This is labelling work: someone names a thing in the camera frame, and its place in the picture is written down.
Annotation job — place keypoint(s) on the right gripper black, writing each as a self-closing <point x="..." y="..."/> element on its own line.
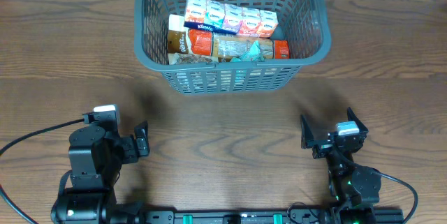
<point x="321" y="146"/>

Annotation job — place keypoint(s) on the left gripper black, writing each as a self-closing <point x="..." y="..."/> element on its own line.
<point x="127" y="143"/>

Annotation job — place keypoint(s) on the beige snack pouch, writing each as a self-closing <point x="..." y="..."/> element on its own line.
<point x="178" y="38"/>

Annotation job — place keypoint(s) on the small teal wipes packet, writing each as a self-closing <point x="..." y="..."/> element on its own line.
<point x="253" y="54"/>

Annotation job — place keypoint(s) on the Kleenex tissue multipack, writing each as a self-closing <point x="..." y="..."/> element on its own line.
<point x="213" y="16"/>

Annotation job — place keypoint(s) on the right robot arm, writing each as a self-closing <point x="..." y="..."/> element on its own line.
<point x="355" y="187"/>

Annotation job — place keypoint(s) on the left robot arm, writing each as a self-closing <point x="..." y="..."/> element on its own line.
<point x="97" y="153"/>

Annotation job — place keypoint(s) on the grey plastic lattice basket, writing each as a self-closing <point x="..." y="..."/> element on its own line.
<point x="302" y="23"/>

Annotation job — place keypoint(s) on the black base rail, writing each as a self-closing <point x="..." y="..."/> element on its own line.
<point x="291" y="216"/>

